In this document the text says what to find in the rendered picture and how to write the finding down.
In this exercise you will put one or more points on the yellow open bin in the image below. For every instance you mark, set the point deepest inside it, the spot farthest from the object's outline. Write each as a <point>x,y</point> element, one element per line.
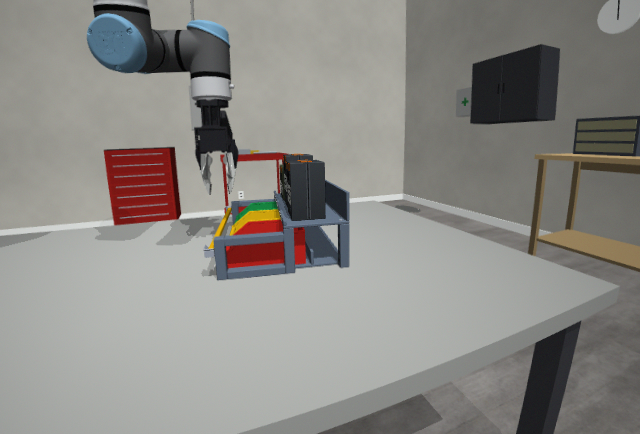
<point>261,215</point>

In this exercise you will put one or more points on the grey metal shelf rack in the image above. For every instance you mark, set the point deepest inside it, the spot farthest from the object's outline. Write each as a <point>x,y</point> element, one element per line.
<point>320,250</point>

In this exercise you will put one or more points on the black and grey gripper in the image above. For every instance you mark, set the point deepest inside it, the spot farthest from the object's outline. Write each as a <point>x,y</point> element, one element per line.
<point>214,139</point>

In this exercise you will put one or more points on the red bin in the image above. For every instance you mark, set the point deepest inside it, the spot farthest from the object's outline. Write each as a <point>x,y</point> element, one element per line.
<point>263,254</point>

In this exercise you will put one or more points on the yellow bar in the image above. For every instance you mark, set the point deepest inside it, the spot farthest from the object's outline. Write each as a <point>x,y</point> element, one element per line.
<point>222,225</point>

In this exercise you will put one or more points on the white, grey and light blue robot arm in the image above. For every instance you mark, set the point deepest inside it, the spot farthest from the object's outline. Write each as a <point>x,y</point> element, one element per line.
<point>120,39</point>

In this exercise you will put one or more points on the green open bin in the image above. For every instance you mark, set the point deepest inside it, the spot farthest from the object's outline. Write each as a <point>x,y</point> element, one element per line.
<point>257,207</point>

